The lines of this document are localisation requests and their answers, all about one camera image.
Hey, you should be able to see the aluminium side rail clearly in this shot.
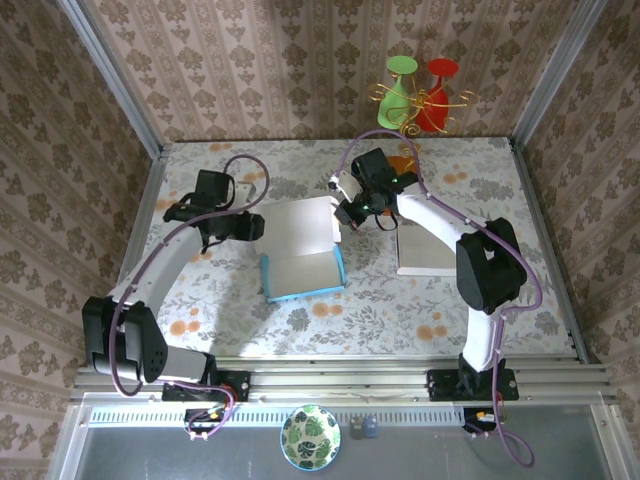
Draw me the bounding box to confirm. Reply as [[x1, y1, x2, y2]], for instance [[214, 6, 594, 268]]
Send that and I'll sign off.
[[508, 139, 602, 365], [92, 143, 169, 369]]

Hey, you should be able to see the aluminium frame post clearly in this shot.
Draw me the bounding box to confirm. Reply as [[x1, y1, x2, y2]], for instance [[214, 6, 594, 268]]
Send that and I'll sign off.
[[510, 0, 610, 149], [54, 0, 166, 159]]

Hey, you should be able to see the red wine glass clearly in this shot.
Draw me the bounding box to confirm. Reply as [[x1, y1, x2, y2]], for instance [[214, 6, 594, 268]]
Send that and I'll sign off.
[[413, 57, 459, 134]]

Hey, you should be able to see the leaf pattern bowl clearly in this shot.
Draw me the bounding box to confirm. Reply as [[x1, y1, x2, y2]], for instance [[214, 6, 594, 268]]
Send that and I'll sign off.
[[279, 403, 343, 471]]

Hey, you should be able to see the aluminium front rail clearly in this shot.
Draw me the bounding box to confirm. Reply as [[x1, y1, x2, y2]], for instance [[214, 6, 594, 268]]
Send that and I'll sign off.
[[69, 357, 619, 406]]

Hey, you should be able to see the gold wire glass holder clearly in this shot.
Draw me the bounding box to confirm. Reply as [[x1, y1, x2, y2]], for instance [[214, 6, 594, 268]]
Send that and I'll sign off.
[[367, 82, 479, 174]]

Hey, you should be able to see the blue paper box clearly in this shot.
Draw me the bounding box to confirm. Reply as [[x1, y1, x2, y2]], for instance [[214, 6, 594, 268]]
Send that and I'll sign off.
[[258, 194, 348, 305]]

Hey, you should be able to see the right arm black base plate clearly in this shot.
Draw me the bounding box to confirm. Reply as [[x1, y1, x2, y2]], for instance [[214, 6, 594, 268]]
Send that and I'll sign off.
[[427, 368, 520, 402]]

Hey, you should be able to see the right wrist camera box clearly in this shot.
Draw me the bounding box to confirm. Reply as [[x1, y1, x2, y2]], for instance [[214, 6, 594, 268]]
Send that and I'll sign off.
[[328, 168, 360, 196]]

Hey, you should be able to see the white paper box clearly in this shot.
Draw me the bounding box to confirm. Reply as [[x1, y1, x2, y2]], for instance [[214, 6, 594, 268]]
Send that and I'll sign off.
[[395, 222, 460, 278]]

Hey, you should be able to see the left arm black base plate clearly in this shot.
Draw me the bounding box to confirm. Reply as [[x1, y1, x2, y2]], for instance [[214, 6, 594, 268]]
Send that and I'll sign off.
[[162, 370, 251, 403]]

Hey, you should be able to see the black cable connector block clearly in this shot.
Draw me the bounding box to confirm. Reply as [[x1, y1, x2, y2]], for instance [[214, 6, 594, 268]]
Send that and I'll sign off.
[[462, 407, 506, 434], [184, 407, 226, 435]]

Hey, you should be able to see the white slotted cable duct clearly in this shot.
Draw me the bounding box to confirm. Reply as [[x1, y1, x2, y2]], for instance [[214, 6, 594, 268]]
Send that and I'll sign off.
[[87, 407, 464, 427]]

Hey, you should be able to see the green wine glass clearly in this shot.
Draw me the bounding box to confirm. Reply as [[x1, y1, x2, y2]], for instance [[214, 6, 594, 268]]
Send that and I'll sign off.
[[375, 55, 419, 129]]

